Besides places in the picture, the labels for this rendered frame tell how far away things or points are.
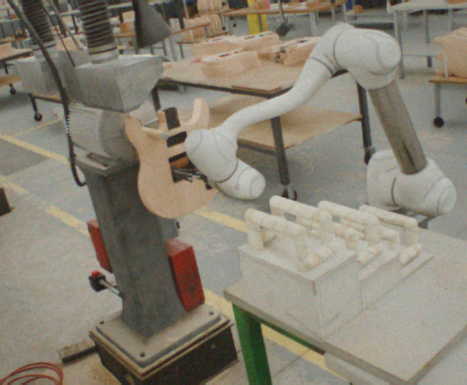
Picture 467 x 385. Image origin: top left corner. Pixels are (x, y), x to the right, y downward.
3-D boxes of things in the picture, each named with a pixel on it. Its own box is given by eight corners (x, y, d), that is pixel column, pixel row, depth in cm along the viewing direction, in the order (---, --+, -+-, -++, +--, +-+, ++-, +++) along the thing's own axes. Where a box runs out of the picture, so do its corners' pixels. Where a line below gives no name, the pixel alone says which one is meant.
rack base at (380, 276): (286, 280, 162) (282, 251, 158) (326, 254, 171) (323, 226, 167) (363, 313, 141) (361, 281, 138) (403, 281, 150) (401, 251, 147)
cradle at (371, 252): (348, 269, 143) (347, 258, 142) (376, 248, 149) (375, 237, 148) (359, 272, 141) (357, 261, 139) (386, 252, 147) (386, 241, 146)
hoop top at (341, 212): (316, 213, 158) (314, 202, 157) (324, 208, 160) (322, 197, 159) (373, 231, 143) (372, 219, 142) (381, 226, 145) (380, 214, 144)
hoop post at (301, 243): (294, 269, 133) (289, 234, 129) (305, 264, 134) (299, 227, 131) (305, 274, 130) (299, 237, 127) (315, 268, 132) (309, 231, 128)
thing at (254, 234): (248, 249, 145) (241, 215, 142) (257, 244, 147) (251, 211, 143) (256, 253, 143) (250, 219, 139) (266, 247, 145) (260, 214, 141)
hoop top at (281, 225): (242, 222, 142) (240, 210, 141) (252, 216, 144) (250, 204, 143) (300, 244, 127) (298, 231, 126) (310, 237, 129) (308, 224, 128)
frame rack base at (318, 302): (246, 304, 154) (235, 248, 147) (286, 279, 162) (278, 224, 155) (322, 343, 134) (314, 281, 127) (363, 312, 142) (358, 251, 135)
